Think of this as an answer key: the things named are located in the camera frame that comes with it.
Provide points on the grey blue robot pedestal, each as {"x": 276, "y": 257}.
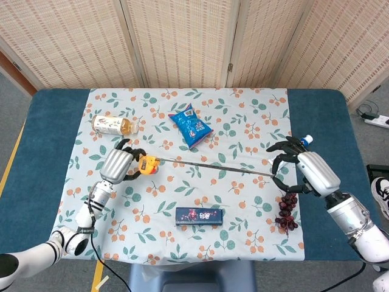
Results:
{"x": 194, "y": 276}

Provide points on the floral orange green tablecloth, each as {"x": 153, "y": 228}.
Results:
{"x": 182, "y": 194}

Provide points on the metal screen hinge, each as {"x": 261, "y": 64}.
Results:
{"x": 16, "y": 65}
{"x": 230, "y": 67}

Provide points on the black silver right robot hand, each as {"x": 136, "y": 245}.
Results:
{"x": 319, "y": 173}

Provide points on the black power adapter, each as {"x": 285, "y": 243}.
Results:
{"x": 369, "y": 115}

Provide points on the black white sneaker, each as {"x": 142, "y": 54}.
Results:
{"x": 381, "y": 194}

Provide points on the tea bottle with white label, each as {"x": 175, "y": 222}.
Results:
{"x": 109, "y": 124}

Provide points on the dark purple grape bunch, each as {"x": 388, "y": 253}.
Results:
{"x": 285, "y": 210}

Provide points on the dark blue rectangular box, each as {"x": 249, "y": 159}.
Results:
{"x": 197, "y": 216}

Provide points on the blue white toothpaste tube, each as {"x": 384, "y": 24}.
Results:
{"x": 307, "y": 140}

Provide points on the white power strip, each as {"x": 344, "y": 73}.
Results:
{"x": 377, "y": 121}

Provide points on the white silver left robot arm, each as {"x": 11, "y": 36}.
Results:
{"x": 97, "y": 197}

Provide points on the yellow tape measure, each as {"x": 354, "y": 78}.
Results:
{"x": 147, "y": 164}

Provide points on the blue snack bag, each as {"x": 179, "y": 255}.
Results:
{"x": 190, "y": 127}

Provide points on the woven folding screen panel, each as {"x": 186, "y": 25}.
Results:
{"x": 179, "y": 42}
{"x": 264, "y": 42}
{"x": 70, "y": 42}
{"x": 343, "y": 45}

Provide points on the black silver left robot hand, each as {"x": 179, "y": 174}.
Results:
{"x": 115, "y": 165}

